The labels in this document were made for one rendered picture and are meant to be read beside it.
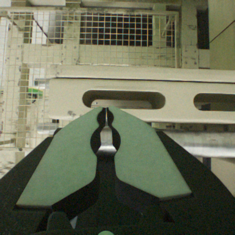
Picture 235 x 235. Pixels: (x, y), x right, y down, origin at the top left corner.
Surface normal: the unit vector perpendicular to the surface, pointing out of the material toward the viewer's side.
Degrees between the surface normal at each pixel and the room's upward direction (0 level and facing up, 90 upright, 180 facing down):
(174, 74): 90
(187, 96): 90
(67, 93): 90
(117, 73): 90
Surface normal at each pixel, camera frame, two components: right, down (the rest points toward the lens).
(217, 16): -1.00, -0.03
